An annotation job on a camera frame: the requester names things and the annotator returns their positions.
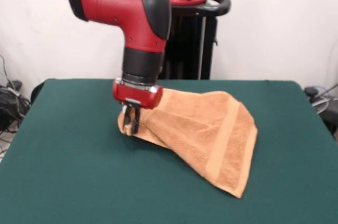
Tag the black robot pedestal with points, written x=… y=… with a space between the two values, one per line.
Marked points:
x=190 y=49

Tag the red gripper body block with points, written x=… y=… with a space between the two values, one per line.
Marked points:
x=137 y=97

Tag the grey round base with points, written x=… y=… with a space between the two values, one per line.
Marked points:
x=320 y=105

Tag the dark green table cloth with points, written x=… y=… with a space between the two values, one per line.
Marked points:
x=66 y=168

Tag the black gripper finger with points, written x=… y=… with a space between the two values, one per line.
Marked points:
x=127 y=115
x=135 y=121

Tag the orange terry towel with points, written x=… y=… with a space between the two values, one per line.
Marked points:
x=211 y=134

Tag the small black device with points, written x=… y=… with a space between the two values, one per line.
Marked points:
x=311 y=92
x=14 y=84

